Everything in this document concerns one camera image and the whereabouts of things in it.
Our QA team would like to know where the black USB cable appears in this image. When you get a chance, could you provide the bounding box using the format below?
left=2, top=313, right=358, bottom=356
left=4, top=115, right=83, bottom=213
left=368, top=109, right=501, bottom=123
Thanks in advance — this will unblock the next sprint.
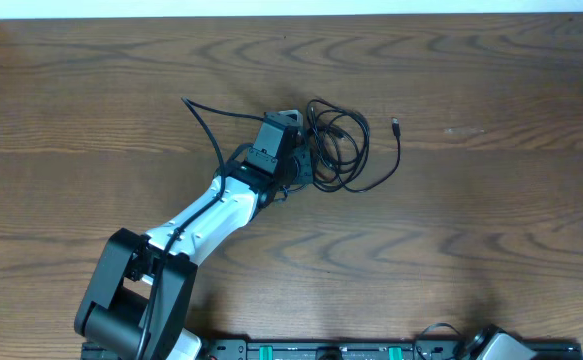
left=304, top=97, right=403, bottom=194

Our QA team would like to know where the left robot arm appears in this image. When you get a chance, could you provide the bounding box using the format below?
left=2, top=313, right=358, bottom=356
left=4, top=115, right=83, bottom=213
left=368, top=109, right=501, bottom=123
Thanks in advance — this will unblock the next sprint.
left=74, top=110, right=312, bottom=359

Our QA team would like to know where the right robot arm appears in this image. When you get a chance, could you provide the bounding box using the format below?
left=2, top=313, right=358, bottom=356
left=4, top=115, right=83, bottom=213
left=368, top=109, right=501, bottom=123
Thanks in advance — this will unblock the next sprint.
left=456, top=325, right=583, bottom=360

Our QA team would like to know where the left camera cable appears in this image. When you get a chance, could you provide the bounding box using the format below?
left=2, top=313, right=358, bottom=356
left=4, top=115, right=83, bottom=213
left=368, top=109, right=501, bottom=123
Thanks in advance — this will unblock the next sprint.
left=133, top=96, right=267, bottom=360

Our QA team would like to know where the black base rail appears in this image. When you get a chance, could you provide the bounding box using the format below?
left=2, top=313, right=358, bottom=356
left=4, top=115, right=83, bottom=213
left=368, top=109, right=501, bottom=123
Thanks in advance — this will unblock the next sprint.
left=80, top=324, right=583, bottom=360

